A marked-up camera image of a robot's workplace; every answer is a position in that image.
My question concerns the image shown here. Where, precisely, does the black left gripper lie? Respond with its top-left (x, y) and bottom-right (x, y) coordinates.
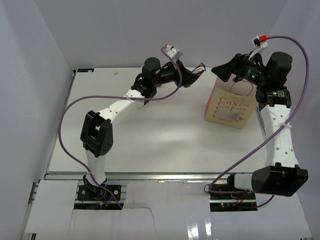
top-left (152, 59), bottom-right (198, 88)

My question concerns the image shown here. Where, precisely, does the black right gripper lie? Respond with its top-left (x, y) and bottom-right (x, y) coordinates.
top-left (211, 51), bottom-right (269, 87)

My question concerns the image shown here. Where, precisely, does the brown candy wrapper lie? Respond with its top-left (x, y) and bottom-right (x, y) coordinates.
top-left (191, 62), bottom-right (206, 75)

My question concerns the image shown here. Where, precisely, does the beige paper cakes bag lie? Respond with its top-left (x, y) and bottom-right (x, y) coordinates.
top-left (204, 78), bottom-right (258, 130)

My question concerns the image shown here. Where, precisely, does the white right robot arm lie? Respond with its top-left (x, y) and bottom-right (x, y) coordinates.
top-left (208, 51), bottom-right (309, 200)

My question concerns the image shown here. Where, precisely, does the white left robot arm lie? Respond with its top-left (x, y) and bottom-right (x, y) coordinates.
top-left (80, 57), bottom-right (206, 200)

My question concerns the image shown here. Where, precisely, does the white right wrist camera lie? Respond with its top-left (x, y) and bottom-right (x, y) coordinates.
top-left (249, 35), bottom-right (268, 59)

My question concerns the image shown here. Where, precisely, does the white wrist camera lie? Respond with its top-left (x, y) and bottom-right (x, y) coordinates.
top-left (164, 44), bottom-right (183, 61)
top-left (249, 35), bottom-right (268, 59)

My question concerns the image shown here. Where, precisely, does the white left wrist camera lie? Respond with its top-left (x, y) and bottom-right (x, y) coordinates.
top-left (164, 44), bottom-right (183, 61)

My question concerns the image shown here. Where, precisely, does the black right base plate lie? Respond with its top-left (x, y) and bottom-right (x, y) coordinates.
top-left (204, 183), bottom-right (256, 202)

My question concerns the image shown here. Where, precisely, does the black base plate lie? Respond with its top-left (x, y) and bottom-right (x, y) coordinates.
top-left (204, 183), bottom-right (256, 202)
top-left (76, 184), bottom-right (122, 201)

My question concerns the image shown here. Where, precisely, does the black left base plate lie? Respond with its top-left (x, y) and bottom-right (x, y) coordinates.
top-left (76, 184), bottom-right (122, 201)

